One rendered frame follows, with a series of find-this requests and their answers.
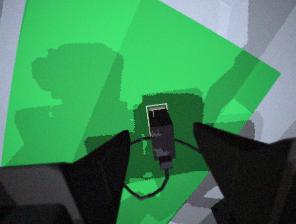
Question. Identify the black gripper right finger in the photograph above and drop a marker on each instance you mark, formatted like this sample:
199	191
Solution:
254	177

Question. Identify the green circuit board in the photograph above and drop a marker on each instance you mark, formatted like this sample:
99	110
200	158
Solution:
85	70

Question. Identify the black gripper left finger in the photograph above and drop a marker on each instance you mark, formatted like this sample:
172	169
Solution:
90	188

